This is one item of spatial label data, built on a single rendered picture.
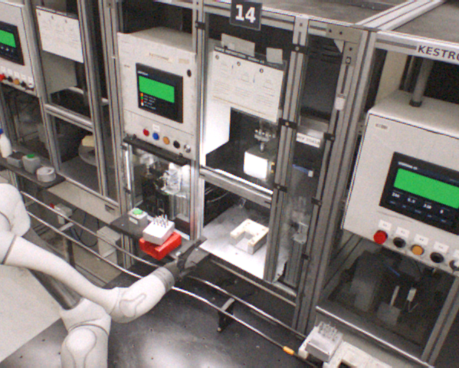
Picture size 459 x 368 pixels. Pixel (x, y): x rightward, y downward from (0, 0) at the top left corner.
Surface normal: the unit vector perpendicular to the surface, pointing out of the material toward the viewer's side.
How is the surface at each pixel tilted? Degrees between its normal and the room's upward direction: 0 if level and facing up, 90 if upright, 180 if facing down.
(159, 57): 90
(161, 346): 0
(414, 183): 90
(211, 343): 0
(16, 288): 0
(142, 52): 90
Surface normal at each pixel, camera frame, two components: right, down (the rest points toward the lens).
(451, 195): -0.58, 0.41
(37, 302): 0.05, -0.84
